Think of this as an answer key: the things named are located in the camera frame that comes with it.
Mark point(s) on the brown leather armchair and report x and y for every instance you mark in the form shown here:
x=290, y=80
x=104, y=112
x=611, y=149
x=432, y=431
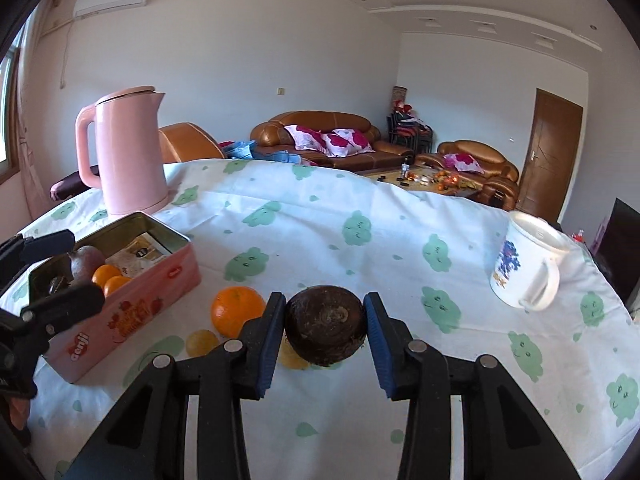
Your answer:
x=480, y=149

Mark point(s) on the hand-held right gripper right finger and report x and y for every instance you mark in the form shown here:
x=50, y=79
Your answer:
x=376, y=345

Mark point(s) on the black television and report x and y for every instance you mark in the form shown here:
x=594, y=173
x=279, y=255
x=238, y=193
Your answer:
x=620, y=240

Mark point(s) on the brown leather chair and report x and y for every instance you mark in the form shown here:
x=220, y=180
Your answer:
x=190, y=142

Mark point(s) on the pink electric kettle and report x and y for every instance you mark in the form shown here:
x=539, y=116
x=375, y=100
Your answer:
x=130, y=160

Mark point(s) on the pink tin box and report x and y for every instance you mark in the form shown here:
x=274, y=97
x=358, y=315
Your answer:
x=140, y=310

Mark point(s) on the floral pink white pillow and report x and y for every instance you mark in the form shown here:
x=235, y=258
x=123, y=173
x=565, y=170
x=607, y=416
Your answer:
x=462, y=161
x=347, y=141
x=305, y=137

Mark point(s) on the window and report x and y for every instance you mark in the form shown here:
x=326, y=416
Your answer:
x=5, y=110

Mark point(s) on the white mug blue print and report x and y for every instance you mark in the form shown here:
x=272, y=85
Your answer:
x=515, y=260

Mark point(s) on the large orange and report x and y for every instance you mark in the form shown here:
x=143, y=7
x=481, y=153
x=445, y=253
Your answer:
x=232, y=310

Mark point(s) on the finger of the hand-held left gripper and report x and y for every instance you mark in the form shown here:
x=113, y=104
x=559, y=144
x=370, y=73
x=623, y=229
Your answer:
x=47, y=243
x=70, y=302

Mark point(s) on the purple passion fruit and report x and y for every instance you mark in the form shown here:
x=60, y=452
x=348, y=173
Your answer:
x=87, y=260

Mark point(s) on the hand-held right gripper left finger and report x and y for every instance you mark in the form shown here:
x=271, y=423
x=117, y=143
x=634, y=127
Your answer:
x=272, y=342

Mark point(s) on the brown leather sofa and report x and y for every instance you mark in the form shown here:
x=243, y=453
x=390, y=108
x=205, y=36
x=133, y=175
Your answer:
x=320, y=119

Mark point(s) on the small orange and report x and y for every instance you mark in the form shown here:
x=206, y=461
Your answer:
x=105, y=274
x=118, y=286

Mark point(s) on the stack of dark chairs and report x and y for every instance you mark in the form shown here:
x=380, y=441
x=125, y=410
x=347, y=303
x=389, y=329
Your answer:
x=405, y=132

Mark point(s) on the brown wooden door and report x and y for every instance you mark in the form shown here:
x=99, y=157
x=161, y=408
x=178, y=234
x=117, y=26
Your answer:
x=550, y=150

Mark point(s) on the purple cushioned stool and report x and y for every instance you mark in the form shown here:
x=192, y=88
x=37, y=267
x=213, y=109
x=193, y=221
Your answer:
x=70, y=187

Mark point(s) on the printed paper sheet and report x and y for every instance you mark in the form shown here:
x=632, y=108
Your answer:
x=140, y=255

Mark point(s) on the coffee table with snacks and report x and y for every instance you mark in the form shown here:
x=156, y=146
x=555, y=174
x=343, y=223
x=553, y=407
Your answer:
x=415, y=183

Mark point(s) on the tall patterned vase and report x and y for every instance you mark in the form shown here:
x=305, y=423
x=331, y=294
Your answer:
x=398, y=96

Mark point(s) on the pink curtain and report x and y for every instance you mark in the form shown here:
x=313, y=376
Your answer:
x=30, y=160

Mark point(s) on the yellow fruit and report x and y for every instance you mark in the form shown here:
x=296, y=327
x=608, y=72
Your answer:
x=200, y=342
x=290, y=359

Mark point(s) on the dark brown round fruit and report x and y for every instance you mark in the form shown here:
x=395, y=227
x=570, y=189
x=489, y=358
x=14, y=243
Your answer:
x=325, y=325

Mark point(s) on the cloud print tablecloth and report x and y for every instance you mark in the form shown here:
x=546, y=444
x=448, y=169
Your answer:
x=350, y=200

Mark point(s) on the blue clothing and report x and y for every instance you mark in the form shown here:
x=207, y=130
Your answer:
x=245, y=151

